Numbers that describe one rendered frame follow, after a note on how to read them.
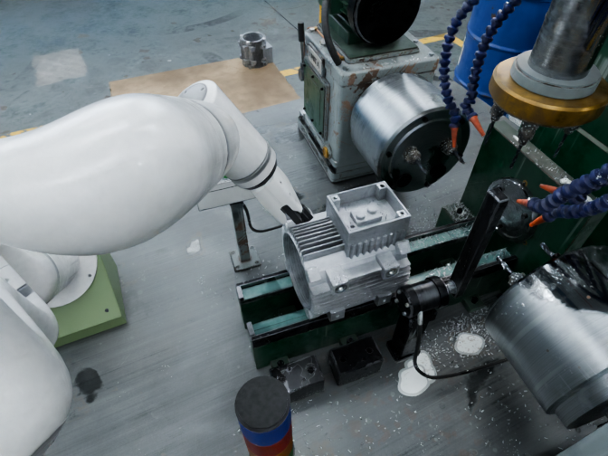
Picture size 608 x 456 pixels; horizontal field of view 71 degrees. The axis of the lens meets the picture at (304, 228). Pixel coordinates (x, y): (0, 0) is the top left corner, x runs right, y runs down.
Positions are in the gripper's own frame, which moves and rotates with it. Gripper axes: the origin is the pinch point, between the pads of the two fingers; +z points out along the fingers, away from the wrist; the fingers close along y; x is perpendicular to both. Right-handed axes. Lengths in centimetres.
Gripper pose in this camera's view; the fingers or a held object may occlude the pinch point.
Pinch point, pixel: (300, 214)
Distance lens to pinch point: 80.8
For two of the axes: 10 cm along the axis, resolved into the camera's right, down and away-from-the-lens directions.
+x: 8.2, -5.5, -1.8
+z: 4.7, 4.6, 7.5
